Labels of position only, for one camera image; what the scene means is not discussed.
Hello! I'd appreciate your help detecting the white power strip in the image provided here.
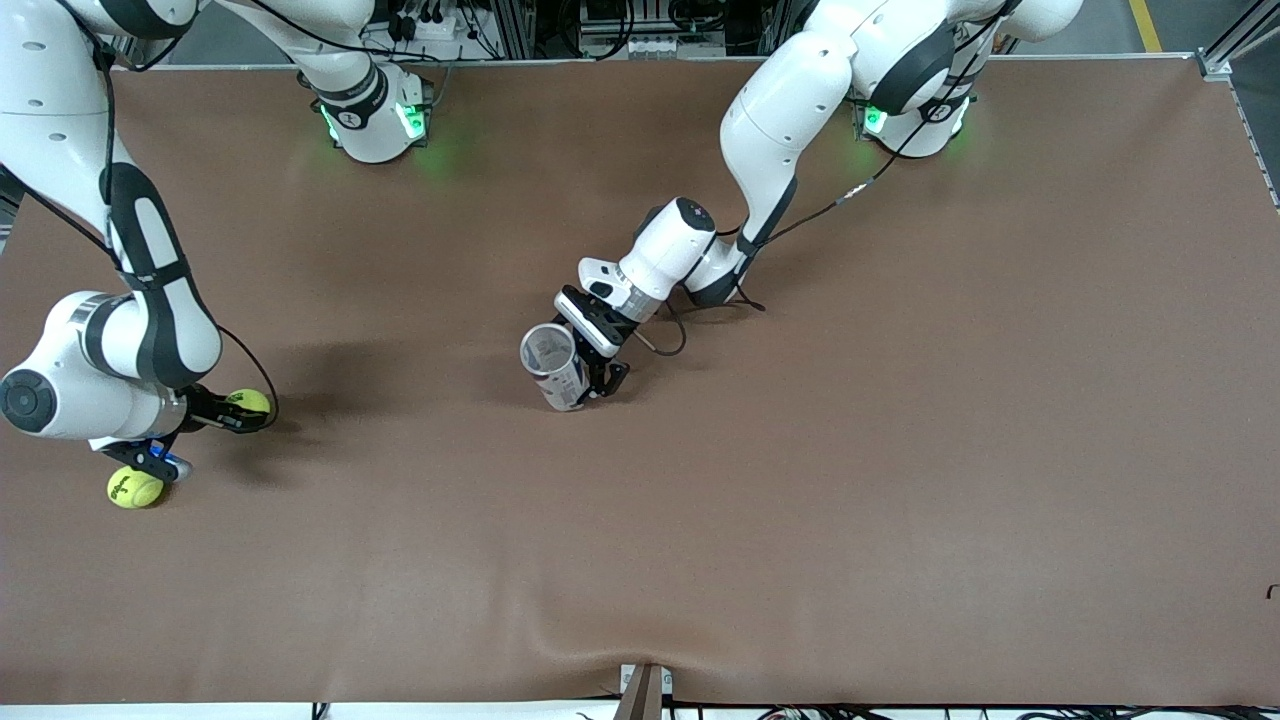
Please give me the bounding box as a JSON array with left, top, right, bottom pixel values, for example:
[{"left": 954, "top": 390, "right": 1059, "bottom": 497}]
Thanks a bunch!
[{"left": 365, "top": 8, "right": 501, "bottom": 61}]

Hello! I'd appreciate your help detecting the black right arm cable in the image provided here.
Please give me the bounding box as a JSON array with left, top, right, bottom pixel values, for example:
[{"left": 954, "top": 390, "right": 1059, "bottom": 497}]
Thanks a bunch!
[{"left": 0, "top": 0, "right": 281, "bottom": 433}]

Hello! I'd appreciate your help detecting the aluminium frame corner strut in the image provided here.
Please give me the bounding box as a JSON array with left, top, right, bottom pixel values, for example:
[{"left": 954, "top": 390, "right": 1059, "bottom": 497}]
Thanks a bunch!
[{"left": 1195, "top": 0, "right": 1280, "bottom": 83}]

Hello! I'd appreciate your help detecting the white blue tennis ball can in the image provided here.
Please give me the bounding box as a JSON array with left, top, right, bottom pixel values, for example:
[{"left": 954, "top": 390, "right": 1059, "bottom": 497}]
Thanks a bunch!
[{"left": 519, "top": 322, "right": 591, "bottom": 413}]

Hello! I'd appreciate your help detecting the grey camera mounting post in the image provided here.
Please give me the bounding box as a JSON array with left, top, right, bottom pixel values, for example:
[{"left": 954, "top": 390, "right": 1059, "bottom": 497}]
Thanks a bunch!
[{"left": 619, "top": 662, "right": 674, "bottom": 720}]

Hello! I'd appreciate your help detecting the aluminium frame post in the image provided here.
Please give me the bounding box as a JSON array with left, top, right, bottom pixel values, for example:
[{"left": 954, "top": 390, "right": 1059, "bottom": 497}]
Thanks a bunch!
[{"left": 495, "top": 0, "right": 541, "bottom": 59}]

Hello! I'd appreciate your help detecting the brown table mat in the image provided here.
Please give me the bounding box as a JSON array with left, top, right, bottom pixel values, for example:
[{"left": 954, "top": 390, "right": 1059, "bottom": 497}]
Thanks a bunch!
[{"left": 0, "top": 55, "right": 1280, "bottom": 706}]

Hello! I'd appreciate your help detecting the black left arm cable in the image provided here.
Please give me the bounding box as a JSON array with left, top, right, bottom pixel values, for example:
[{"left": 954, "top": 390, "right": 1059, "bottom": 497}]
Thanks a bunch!
[{"left": 635, "top": 0, "right": 1011, "bottom": 358}]

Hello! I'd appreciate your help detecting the tennis ball Wilson print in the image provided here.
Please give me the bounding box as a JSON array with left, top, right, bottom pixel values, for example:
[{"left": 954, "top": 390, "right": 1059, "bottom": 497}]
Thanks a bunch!
[{"left": 107, "top": 466, "right": 165, "bottom": 510}]

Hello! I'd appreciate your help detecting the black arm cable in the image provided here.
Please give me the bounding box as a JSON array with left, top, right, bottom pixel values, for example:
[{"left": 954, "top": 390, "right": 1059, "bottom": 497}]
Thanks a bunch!
[
  {"left": 635, "top": 0, "right": 1011, "bottom": 358},
  {"left": 0, "top": 0, "right": 281, "bottom": 433}
]

